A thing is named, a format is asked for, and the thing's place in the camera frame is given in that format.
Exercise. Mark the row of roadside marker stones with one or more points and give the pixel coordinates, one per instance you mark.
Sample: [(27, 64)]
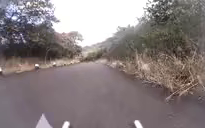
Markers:
[(36, 66)]

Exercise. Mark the dry grass verge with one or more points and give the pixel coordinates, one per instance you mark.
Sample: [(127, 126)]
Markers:
[(170, 71)]

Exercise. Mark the wood of green trees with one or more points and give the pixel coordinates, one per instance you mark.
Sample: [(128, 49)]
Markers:
[(170, 30), (23, 30)]

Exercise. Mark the dark asphalt road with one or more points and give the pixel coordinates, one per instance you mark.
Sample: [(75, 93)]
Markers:
[(90, 96)]

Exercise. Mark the distant hill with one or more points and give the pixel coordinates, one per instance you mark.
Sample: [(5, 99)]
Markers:
[(96, 46)]

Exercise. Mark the robot's own part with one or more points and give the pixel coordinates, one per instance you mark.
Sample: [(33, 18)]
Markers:
[(66, 125), (138, 124)]

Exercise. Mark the dry earth verge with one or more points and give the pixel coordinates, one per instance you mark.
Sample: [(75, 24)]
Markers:
[(16, 63)]

